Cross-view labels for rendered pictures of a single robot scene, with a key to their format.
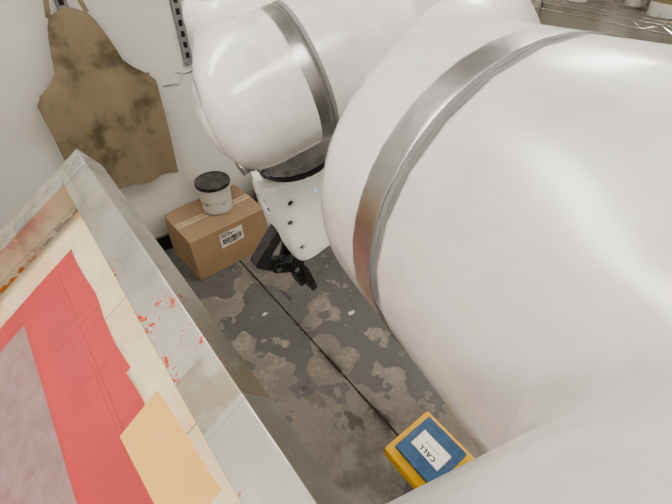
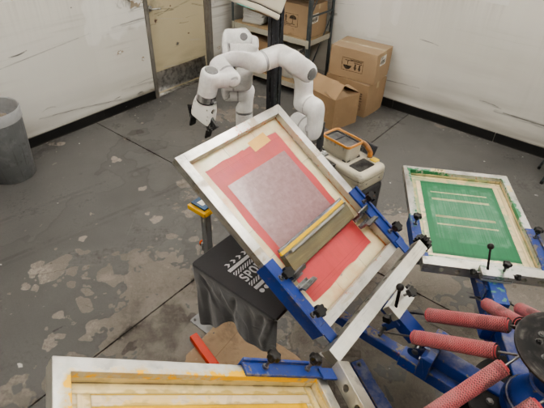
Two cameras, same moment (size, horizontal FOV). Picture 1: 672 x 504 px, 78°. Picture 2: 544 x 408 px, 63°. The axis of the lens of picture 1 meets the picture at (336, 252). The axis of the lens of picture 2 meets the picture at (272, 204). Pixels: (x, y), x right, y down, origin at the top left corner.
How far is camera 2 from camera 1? 1.84 m
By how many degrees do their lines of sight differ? 75
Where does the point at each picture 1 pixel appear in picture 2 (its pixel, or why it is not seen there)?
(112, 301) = (225, 155)
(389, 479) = (169, 323)
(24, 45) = not seen: outside the picture
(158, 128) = not seen: outside the picture
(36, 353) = (236, 179)
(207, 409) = (255, 122)
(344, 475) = (167, 347)
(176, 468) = (260, 139)
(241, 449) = (261, 118)
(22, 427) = (253, 179)
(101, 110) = not seen: outside the picture
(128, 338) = (235, 150)
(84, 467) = (261, 159)
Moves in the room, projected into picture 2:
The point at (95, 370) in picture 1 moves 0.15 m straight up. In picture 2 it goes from (242, 159) to (241, 124)
